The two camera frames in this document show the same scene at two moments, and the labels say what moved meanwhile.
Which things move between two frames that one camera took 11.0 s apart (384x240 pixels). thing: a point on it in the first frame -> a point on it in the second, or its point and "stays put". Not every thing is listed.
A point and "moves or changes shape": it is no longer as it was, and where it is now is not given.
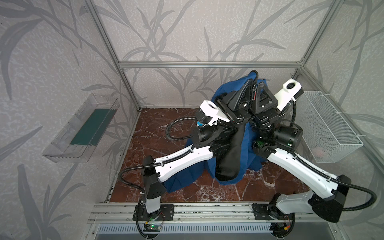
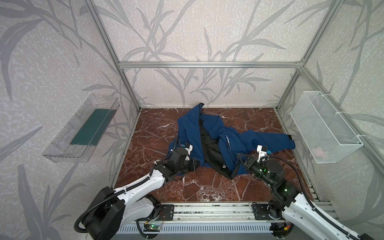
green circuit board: x=152 y=227 stays put
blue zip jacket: x=235 y=155 moves or changes shape
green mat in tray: x=94 y=127 stays put
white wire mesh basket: x=328 y=136 stays put
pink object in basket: x=317 y=151 stays put
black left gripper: x=235 y=111 -> x=191 y=163
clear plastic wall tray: x=78 y=139 stays put
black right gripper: x=265 y=110 -> x=244 y=162
